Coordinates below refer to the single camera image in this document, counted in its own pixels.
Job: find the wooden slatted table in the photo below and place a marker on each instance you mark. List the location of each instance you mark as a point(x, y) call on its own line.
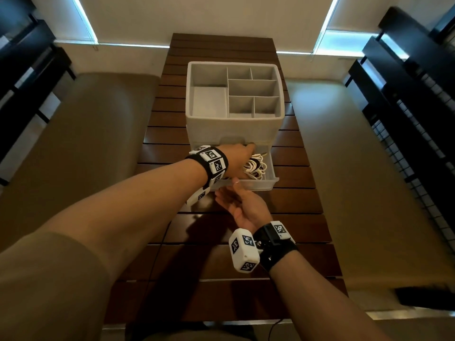
point(213, 294)

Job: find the white drawer organizer box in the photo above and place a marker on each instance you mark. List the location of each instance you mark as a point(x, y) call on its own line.
point(231, 131)

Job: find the black left wristband with markers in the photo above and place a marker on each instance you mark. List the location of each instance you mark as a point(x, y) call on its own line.
point(204, 163)

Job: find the black wristband with markers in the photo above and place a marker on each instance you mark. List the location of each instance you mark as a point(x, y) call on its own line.
point(204, 163)
point(277, 248)

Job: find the person's left hand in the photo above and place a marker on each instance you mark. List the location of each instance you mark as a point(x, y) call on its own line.
point(236, 159)

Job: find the person's left forearm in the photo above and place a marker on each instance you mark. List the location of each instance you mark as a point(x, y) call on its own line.
point(135, 209)

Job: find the black right wristband with markers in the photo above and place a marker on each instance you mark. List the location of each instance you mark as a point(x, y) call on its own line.
point(277, 248)

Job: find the person's right hand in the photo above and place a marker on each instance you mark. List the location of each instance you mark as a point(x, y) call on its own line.
point(249, 209)

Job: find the person's dark trouser leg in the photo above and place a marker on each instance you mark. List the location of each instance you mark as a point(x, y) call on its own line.
point(170, 332)

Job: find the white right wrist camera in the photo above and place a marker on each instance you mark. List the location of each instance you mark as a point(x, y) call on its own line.
point(241, 259)

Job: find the person's right forearm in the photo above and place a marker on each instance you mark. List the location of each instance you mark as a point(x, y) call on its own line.
point(320, 301)

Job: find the beige roller blind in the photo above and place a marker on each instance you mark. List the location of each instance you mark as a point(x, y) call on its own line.
point(60, 15)
point(213, 15)

